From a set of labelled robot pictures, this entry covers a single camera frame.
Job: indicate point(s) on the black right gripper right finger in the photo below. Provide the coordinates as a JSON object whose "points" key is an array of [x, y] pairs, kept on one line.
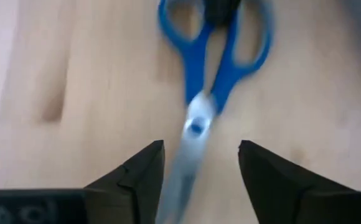
{"points": [[277, 193]]}

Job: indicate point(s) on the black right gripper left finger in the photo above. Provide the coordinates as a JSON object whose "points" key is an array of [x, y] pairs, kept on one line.
{"points": [[137, 193]]}

